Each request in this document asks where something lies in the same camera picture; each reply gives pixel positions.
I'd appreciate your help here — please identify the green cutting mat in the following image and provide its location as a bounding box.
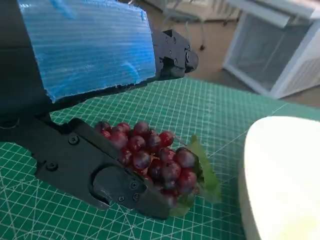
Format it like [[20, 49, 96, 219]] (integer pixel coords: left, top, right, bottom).
[[0, 76, 320, 240]]

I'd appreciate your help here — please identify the chair leg with caster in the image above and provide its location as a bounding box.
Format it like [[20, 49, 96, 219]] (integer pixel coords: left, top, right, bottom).
[[199, 14, 208, 51]]

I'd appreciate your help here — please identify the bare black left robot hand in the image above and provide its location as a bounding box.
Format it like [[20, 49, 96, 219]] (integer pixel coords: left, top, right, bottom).
[[0, 0, 200, 221]]

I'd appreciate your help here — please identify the red toy grape bunch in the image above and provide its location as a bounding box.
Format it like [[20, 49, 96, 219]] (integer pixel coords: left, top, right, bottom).
[[93, 121, 223, 217]]

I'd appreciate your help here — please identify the white glass-door cabinet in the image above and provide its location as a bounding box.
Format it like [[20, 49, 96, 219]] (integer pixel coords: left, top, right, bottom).
[[222, 0, 320, 101]]

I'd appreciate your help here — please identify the white square plate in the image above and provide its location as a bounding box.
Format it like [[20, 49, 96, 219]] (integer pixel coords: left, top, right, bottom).
[[237, 116, 320, 240]]

